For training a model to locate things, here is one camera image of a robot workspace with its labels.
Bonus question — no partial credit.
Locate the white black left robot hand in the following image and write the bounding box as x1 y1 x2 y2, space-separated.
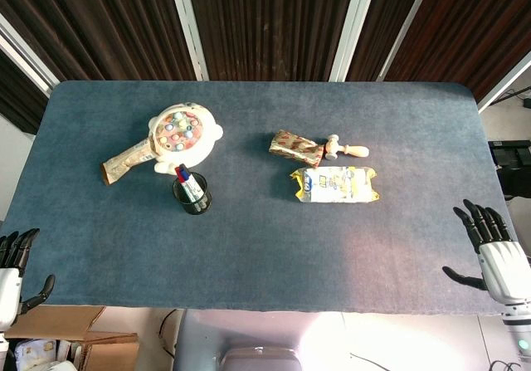
0 228 56 333

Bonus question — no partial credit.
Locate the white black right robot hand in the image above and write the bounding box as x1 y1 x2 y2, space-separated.
441 198 531 306

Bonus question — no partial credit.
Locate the white marker with blue cap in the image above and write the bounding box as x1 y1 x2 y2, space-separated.
174 164 204 213

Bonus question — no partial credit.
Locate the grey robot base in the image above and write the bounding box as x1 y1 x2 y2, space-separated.
175 308 346 371

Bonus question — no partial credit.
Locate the black mesh pen cup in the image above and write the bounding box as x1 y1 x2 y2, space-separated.
172 171 213 217

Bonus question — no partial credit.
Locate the red marker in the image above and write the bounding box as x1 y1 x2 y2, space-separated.
180 169 210 211

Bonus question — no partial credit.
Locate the black equipment case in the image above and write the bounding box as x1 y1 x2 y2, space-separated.
487 139 531 201

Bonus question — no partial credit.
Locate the brown cardboard box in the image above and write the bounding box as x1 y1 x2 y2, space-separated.
3 305 140 371

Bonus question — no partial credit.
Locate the brown paper snack packet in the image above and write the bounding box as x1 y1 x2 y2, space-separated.
101 139 155 187

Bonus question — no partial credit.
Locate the yellow white snack bag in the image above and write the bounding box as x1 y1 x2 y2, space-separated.
289 165 381 203

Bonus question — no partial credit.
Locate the wooden toy mallet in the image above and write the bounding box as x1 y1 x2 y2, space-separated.
324 134 370 161

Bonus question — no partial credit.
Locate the white fishing game toy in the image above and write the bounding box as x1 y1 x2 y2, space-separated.
148 100 224 175

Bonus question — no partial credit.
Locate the blue table cloth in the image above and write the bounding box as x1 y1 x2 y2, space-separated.
6 80 519 316

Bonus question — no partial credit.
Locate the brown red-print snack packet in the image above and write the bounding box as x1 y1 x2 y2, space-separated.
268 129 326 168

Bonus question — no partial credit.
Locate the black floor cable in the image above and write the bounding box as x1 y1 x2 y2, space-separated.
158 309 180 359

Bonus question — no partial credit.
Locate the white frame post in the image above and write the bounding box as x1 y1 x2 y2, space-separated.
167 0 209 82
0 13 61 97
376 0 437 82
329 0 382 83
476 51 531 115

